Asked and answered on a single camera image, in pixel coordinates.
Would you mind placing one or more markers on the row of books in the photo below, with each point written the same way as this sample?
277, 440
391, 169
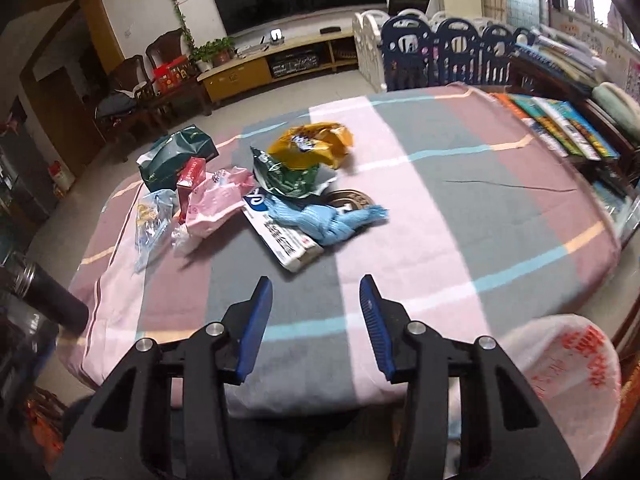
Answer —
582, 132

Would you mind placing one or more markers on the black audio receiver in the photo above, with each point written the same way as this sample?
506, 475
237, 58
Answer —
295, 65

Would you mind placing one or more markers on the dark bag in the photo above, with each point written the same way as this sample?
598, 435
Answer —
116, 105

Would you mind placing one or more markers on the white play fence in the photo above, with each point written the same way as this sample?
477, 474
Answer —
367, 45

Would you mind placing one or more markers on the stack of books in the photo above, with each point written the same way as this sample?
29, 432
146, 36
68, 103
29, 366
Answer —
560, 55

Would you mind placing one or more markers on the black monitor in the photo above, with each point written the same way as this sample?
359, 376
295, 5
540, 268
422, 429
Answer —
409, 6

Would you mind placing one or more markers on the orange book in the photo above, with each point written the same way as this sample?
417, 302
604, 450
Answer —
525, 120

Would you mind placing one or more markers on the red cigarette box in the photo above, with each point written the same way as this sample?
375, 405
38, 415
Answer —
191, 180

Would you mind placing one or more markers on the clear plastic bag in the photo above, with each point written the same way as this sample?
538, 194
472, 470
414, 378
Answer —
152, 225

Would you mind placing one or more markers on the plaid tablecloth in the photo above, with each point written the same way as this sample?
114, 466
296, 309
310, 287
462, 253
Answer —
450, 220

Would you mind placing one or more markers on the wooden tv cabinet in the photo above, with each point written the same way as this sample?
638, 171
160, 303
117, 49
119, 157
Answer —
235, 80

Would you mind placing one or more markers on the dark wooden armchair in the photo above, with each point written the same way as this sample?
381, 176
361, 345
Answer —
170, 47
130, 85

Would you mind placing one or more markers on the grey green cushion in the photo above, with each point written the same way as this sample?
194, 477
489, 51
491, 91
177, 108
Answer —
617, 107

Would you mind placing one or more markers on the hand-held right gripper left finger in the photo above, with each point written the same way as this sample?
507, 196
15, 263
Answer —
255, 330

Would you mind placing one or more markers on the bin with white plastic liner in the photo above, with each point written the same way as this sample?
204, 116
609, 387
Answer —
565, 385

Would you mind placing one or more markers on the green snack bag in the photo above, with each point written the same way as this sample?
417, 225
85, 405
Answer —
287, 180

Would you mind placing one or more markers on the white toothpaste box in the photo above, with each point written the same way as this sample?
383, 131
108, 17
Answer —
285, 245

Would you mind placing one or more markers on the small desk clock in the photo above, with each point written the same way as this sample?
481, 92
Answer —
277, 36

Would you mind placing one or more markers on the black tumbler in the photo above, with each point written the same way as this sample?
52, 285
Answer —
50, 300

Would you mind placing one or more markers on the red gift box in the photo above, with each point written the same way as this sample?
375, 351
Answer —
171, 76

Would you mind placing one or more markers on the potted green plant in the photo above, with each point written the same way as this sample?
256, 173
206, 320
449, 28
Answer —
212, 52

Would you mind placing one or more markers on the pink packet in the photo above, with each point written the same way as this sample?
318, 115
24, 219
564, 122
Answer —
220, 200

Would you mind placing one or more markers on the ivy garland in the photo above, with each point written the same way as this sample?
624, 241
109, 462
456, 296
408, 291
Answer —
180, 5

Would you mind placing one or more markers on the dark wooden side table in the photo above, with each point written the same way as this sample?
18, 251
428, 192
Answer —
615, 185

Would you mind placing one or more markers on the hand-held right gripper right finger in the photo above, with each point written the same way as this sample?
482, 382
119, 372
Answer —
377, 330

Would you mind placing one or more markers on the blue knitted cloth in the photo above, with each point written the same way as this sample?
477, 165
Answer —
325, 222

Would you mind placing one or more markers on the yellow snack bag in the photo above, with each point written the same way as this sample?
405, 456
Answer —
305, 152

